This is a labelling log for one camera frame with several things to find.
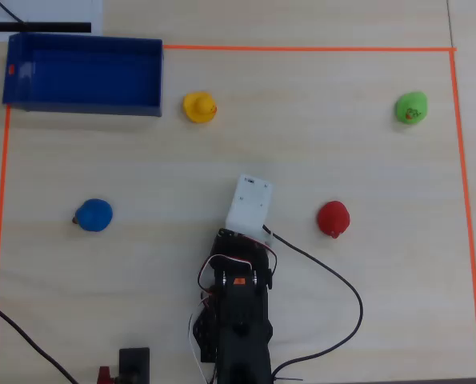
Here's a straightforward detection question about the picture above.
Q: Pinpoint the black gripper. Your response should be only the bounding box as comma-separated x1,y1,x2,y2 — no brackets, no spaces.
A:
210,227,278,290

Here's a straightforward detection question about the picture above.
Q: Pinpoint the red rubber duck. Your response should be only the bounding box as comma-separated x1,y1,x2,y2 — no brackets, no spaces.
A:
316,200,351,240

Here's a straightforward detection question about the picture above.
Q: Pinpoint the blue rubber duck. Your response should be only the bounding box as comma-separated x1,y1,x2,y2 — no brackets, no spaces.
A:
71,198,114,233

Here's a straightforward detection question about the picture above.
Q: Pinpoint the yellow rubber duck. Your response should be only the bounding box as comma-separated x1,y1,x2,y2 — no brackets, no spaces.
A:
182,91,219,124

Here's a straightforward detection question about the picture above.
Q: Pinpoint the green rubber duck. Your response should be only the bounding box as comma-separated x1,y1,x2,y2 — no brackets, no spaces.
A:
394,91,429,126

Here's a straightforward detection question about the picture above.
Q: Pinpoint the blue plastic box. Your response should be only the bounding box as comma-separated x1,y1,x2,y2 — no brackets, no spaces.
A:
2,32,165,118

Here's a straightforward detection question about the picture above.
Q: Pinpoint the black clamp block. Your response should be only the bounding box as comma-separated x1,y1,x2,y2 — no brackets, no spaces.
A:
118,346,151,384

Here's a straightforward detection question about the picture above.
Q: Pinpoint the black flat bar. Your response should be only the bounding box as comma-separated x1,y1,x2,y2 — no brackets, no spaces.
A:
0,22,92,34

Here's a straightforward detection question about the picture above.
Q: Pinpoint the red white servo wire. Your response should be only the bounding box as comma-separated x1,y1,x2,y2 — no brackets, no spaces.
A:
187,300,219,384
197,238,279,306

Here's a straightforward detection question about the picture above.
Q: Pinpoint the white camera housing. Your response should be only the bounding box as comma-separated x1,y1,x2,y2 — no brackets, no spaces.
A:
224,173,274,246

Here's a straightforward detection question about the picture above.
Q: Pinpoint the black camera cable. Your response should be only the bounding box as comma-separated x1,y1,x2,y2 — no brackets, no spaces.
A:
262,224,364,384

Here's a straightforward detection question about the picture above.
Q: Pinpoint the thick black cable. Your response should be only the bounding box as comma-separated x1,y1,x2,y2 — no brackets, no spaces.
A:
0,295,81,384

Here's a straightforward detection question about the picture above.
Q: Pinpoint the thin black cable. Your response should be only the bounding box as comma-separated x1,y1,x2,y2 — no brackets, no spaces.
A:
0,0,27,26

